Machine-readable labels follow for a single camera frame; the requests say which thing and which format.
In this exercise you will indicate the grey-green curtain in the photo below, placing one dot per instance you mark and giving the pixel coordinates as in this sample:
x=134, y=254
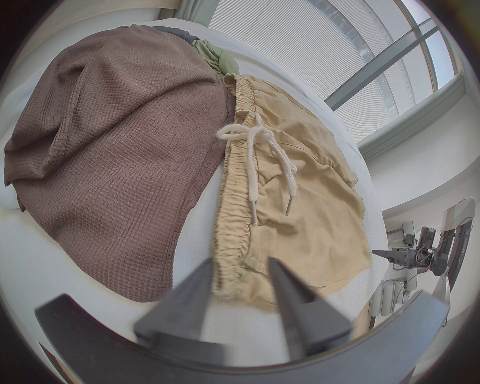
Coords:
x=198, y=11

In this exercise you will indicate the window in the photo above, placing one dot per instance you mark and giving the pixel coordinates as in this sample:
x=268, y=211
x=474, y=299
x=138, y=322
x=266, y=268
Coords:
x=318, y=48

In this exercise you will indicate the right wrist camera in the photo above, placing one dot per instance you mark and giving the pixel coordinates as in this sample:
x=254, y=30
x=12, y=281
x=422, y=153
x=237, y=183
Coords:
x=408, y=232

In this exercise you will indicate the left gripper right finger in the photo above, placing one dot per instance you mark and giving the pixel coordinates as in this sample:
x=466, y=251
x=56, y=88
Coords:
x=311, y=322

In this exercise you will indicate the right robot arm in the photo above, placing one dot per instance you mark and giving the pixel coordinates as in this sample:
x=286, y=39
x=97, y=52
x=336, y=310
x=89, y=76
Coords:
x=457, y=217

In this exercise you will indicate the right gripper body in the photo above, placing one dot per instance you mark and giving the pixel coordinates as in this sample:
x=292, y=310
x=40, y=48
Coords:
x=404, y=257

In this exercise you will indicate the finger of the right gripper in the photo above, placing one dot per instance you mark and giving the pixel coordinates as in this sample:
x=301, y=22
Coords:
x=386, y=256

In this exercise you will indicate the brown garment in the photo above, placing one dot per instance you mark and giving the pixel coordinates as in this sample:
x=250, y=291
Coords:
x=112, y=150

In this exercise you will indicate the bed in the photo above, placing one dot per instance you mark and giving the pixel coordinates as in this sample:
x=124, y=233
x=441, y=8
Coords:
x=195, y=232

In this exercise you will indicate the tan shorts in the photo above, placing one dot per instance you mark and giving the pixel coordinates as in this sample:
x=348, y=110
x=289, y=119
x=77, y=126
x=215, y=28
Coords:
x=318, y=210

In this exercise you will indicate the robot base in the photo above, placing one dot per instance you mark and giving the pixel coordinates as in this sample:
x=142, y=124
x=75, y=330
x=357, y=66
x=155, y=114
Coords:
x=390, y=300

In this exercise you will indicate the green garment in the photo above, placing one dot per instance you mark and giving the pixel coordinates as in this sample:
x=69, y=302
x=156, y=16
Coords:
x=221, y=60

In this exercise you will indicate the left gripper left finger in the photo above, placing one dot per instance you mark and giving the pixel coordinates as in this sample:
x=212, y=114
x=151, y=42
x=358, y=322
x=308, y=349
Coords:
x=180, y=311

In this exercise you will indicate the black garment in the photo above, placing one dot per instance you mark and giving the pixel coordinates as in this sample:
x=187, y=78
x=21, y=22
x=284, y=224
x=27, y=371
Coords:
x=180, y=34

